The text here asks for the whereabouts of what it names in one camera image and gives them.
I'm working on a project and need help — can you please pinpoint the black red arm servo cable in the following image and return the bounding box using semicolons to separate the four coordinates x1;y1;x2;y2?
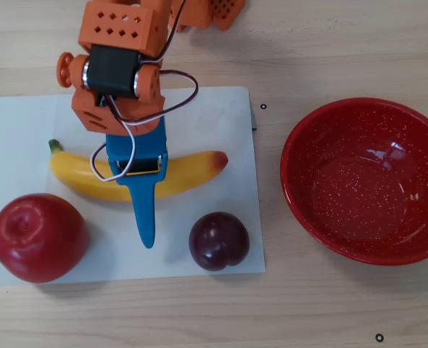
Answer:
139;0;186;68

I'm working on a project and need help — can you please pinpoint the dark purple toy plum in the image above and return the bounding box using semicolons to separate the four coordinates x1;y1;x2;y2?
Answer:
188;212;251;272

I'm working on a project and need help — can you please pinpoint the white red black servo cable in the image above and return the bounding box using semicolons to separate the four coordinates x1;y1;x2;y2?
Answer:
90;69;199;183

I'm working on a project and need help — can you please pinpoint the yellow toy banana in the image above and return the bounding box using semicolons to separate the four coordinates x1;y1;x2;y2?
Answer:
48;138;229;203

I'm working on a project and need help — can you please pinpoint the red speckled enamel bowl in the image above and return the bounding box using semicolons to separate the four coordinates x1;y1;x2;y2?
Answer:
279;96;428;267

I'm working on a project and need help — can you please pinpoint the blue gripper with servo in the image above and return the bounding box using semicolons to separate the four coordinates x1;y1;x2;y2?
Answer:
104;116;170;249

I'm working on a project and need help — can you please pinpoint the white paper sheet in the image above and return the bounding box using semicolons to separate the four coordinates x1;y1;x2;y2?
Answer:
0;86;267;288

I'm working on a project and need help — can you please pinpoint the red toy apple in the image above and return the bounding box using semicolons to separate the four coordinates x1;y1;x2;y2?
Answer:
0;193;90;284

